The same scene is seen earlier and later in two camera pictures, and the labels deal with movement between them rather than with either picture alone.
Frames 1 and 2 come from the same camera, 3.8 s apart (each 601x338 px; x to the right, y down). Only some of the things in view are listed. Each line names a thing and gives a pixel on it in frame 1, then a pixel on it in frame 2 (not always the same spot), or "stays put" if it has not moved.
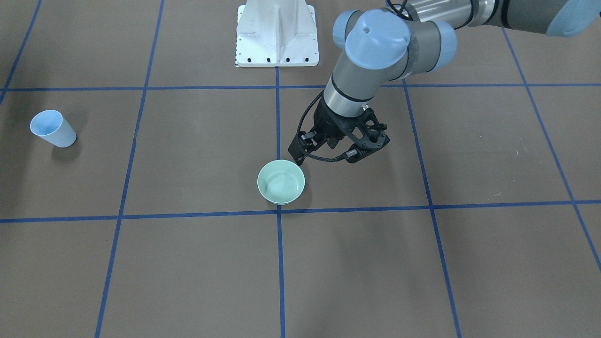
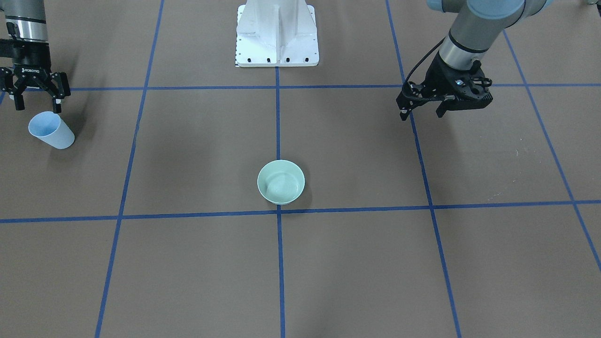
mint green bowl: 281,182 stays put
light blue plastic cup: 50,125 stays put
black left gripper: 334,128 -> 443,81
